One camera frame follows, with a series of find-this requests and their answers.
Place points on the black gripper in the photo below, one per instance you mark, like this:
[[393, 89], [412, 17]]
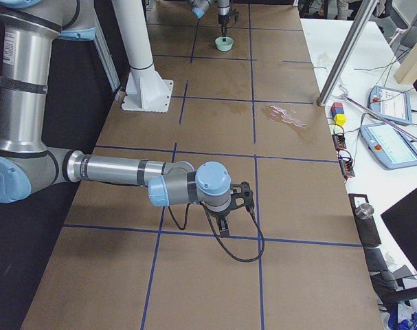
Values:
[[223, 16], [218, 216]]

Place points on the mint green ceramic bowl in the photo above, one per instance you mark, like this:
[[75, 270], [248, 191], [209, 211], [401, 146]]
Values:
[[224, 44]]

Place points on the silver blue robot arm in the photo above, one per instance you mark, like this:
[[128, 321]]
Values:
[[200, 7], [27, 165]]

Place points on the black orange electronics board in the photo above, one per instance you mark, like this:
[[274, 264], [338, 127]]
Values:
[[339, 141], [346, 164]]

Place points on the red blue yellow cube blocks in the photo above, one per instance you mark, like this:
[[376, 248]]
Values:
[[338, 114]]

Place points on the silver metal cylinder weight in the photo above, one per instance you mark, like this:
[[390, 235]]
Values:
[[364, 211]]

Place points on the near teach pendant tablet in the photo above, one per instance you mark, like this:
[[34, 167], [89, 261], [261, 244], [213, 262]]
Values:
[[391, 148]]

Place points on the teach pendant tablet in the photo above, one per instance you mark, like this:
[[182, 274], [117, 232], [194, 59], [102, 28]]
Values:
[[391, 148], [391, 104]]

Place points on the black monitor corner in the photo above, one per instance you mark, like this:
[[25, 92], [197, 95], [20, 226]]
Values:
[[401, 221]]

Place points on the far teach pendant tablet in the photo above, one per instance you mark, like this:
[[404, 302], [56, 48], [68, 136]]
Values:
[[391, 104]]

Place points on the wooden board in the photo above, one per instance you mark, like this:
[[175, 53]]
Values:
[[407, 72]]

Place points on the long thin metal rod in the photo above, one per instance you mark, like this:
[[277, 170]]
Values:
[[379, 117]]

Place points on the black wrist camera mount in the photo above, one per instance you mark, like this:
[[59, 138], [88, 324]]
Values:
[[233, 18], [242, 196]]

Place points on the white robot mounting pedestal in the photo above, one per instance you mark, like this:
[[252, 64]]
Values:
[[145, 90]]

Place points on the silver aluminium frame post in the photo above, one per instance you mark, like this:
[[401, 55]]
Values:
[[343, 56]]

